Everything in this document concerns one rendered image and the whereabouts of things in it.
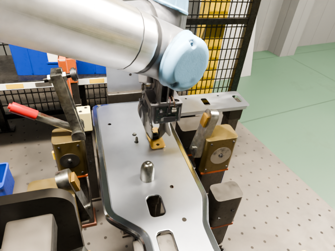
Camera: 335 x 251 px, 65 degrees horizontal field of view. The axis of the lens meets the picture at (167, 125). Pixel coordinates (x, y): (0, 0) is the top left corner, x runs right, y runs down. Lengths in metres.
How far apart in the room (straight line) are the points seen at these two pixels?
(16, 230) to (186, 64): 0.27
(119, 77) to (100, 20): 0.62
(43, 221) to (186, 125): 0.55
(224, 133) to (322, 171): 1.81
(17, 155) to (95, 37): 0.96
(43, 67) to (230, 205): 0.72
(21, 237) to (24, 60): 0.72
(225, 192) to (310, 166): 1.84
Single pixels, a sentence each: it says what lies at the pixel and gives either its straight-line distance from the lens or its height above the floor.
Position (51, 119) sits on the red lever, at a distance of 0.63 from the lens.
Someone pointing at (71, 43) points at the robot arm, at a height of 1.37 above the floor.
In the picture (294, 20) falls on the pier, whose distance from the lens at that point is 4.32.
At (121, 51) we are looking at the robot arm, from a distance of 0.29.
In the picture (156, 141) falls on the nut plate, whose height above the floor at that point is 1.01.
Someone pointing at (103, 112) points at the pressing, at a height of 1.00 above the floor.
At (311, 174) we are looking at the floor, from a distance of 2.37.
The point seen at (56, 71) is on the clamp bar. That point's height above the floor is 1.21.
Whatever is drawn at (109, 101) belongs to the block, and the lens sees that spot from 0.91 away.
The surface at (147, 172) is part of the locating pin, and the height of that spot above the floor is 1.03.
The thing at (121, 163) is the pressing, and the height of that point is 1.00.
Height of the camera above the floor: 1.46
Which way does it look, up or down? 37 degrees down
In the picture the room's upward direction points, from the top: 6 degrees clockwise
